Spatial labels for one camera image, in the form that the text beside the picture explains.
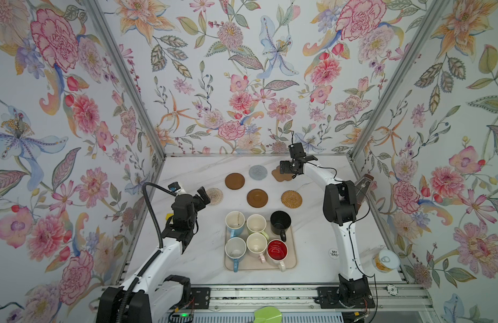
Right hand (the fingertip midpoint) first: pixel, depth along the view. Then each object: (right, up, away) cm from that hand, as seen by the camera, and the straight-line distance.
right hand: (289, 164), depth 110 cm
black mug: (-8, -26, -22) cm, 35 cm away
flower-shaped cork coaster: (-5, -7, -5) cm, 10 cm away
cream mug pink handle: (-19, -35, -25) cm, 47 cm away
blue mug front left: (-28, -36, -25) cm, 52 cm away
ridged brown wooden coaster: (-18, -17, -8) cm, 26 cm away
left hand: (-42, -12, -26) cm, 51 cm away
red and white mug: (-10, -37, -26) cm, 46 cm away
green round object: (-16, -55, -38) cm, 69 cm away
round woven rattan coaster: (-1, -18, -8) cm, 19 cm away
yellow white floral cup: (+31, -39, -31) cm, 59 cm away
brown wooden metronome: (+28, -10, -21) cm, 36 cm away
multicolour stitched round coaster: (-39, -16, -6) cm, 43 cm away
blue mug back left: (-28, -27, -18) cm, 43 cm away
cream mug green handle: (-19, -27, -20) cm, 39 cm away
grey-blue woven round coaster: (-17, -4, +4) cm, 18 cm away
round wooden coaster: (-30, -9, -1) cm, 31 cm away
